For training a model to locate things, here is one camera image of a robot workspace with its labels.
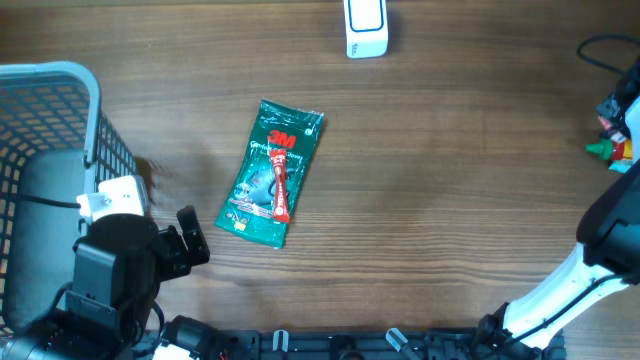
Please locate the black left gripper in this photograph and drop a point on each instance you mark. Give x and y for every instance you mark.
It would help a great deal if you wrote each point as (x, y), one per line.
(179, 259)

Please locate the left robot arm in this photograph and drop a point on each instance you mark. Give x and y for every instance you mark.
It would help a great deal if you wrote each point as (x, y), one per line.
(119, 267)

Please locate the white barcode scanner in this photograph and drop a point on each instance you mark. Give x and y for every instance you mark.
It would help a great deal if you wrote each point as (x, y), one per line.
(366, 27)

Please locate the red white small packet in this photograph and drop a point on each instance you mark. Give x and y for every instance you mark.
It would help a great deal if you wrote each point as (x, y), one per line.
(611, 131)

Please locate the red stick sachet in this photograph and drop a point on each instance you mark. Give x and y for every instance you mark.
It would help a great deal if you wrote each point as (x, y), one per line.
(281, 211)

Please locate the red sauce bottle green cap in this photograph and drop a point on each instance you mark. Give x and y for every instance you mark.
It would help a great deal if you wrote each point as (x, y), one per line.
(607, 149)

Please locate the light green tissue packet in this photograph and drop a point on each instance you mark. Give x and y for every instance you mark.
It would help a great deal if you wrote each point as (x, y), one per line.
(621, 166)

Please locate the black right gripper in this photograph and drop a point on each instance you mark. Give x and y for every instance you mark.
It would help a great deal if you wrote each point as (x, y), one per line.
(612, 105)

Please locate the grey plastic mesh basket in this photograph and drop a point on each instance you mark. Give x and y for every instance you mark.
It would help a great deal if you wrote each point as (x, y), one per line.
(56, 144)

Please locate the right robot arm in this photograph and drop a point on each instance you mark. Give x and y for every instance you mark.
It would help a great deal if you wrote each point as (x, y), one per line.
(604, 261)

